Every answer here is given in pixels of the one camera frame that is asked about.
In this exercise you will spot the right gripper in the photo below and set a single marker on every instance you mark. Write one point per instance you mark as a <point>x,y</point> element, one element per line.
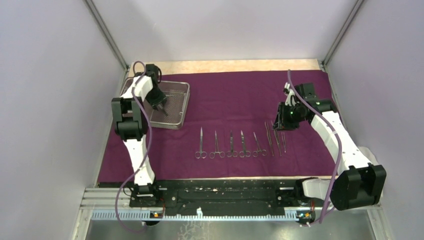
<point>280,122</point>

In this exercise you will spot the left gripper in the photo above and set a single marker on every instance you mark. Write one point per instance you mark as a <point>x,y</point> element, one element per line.
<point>161,99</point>

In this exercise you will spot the long metal tweezers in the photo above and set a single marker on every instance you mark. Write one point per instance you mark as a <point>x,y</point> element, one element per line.
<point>277,140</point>

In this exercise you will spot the metal spatula handle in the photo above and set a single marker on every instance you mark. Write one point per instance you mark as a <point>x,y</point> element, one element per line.
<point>268,133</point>

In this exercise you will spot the short metal tweezers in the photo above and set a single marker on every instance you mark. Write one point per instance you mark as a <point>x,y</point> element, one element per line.
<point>283,137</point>

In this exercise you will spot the metal mesh instrument tray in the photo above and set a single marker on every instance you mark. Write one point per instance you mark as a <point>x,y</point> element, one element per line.
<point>173,114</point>

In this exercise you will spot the small curved hemostat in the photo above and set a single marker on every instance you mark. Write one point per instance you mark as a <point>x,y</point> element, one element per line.
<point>259,150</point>

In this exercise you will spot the surgical scissors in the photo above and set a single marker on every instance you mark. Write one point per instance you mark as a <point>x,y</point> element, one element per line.
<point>244,153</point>

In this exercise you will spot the maroon wrap cloth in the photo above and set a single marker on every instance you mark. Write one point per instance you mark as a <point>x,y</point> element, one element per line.
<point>235,101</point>

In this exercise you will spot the small metal scissors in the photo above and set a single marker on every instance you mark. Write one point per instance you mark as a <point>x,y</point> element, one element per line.
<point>232,153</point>

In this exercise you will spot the surgical clamp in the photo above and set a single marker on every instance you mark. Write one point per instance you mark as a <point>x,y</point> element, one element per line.
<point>216,151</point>

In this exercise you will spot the surgical forceps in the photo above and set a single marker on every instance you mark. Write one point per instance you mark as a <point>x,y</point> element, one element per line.
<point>200,154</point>

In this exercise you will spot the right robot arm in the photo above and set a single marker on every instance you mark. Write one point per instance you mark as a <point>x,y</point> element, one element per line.
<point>356,182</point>

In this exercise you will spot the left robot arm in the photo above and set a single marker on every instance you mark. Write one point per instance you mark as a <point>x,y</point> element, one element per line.
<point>131,123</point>

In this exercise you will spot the white crumpled cloth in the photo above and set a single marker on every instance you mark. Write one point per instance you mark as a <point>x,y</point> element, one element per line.
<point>372,155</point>

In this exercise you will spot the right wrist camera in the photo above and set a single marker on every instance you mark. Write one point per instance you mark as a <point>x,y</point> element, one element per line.
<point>291,99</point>

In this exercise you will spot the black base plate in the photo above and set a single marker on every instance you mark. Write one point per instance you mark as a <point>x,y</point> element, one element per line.
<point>221,197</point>

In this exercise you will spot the grey cable duct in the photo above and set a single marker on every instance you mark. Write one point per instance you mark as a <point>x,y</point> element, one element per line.
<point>147,215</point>

